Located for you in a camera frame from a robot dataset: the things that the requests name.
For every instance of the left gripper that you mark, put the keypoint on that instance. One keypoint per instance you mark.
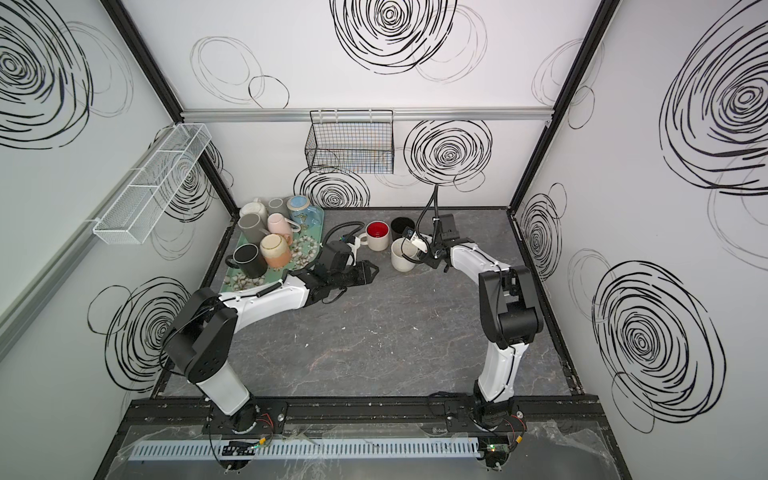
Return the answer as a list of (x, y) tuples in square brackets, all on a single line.
[(363, 273)]

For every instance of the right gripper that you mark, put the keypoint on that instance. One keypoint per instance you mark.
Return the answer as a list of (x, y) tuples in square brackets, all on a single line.
[(429, 257)]

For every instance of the white mug red inside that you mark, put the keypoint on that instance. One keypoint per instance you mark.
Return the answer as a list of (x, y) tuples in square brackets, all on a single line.
[(376, 236)]

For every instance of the beige mug white handle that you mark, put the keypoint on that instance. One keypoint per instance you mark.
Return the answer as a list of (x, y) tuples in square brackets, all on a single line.
[(403, 255)]

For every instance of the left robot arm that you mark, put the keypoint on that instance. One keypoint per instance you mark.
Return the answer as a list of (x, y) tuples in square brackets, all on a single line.
[(200, 337)]

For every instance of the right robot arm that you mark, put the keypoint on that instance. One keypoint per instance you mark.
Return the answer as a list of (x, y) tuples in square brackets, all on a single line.
[(510, 312)]

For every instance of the blue butterfly mug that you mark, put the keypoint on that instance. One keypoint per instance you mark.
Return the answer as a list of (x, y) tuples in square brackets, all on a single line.
[(304, 213)]

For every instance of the beige and salmon mug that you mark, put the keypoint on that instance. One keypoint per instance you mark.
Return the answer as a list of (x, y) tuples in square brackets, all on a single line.
[(276, 251)]

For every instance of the pink mug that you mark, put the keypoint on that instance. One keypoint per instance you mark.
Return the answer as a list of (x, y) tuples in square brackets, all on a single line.
[(280, 225)]

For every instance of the small grey mug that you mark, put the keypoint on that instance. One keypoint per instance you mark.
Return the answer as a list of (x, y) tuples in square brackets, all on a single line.
[(278, 205)]

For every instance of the black speckled mug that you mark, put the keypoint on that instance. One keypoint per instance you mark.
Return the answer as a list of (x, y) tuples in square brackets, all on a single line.
[(249, 260)]

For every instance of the tall grey mug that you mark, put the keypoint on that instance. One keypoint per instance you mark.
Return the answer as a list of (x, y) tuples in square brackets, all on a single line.
[(253, 228)]

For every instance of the white ribbed mug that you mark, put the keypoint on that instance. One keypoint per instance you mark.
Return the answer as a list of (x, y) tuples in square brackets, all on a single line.
[(257, 207)]

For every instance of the green floral tray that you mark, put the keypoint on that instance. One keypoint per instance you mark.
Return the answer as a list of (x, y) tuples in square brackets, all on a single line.
[(305, 248)]

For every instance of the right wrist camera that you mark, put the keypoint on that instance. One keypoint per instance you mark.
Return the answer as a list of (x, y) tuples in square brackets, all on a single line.
[(420, 243)]

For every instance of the black wire basket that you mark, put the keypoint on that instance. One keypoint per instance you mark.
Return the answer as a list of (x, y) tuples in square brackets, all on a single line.
[(356, 140)]

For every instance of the white slotted cable duct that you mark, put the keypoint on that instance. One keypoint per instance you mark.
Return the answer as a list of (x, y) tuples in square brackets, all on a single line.
[(279, 449)]

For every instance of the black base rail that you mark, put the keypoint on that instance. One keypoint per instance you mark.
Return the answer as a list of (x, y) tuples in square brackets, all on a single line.
[(456, 411)]

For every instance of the white wire shelf basket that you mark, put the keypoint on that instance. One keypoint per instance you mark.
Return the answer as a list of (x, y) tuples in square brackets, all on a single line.
[(158, 181)]

